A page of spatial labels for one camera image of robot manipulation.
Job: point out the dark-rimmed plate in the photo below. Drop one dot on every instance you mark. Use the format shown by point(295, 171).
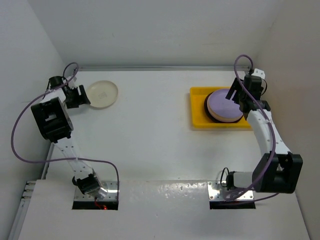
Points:
point(209, 116)

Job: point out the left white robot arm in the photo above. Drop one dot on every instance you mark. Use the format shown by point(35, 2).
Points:
point(55, 125)

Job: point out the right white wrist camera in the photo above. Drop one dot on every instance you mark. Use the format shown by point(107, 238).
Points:
point(259, 73)

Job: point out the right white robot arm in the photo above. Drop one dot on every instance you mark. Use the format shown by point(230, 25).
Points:
point(279, 169)

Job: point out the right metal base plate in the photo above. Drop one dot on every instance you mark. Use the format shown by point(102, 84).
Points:
point(219, 193)

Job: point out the metal base plate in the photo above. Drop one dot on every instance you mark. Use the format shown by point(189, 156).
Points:
point(219, 193)
point(111, 188)

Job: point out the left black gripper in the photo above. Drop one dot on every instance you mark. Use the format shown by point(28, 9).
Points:
point(80, 99)

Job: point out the yellow plastic bin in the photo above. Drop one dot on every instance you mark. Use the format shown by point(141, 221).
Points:
point(200, 119)

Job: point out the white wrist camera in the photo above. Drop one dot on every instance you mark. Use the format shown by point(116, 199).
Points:
point(71, 81)
point(259, 73)

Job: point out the yellow plate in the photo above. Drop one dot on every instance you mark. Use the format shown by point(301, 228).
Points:
point(226, 115)

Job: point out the cream plate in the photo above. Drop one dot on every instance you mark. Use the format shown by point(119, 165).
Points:
point(102, 94)

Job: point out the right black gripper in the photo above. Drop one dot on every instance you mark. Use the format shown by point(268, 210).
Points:
point(234, 88)

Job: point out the aluminium table frame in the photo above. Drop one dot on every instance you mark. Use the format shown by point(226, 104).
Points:
point(164, 165)

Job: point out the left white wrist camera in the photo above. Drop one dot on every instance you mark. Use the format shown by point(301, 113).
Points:
point(71, 81)

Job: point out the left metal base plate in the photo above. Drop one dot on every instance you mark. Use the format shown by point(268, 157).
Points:
point(111, 188)

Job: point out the purple plate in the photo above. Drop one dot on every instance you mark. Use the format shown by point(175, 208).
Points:
point(217, 100)

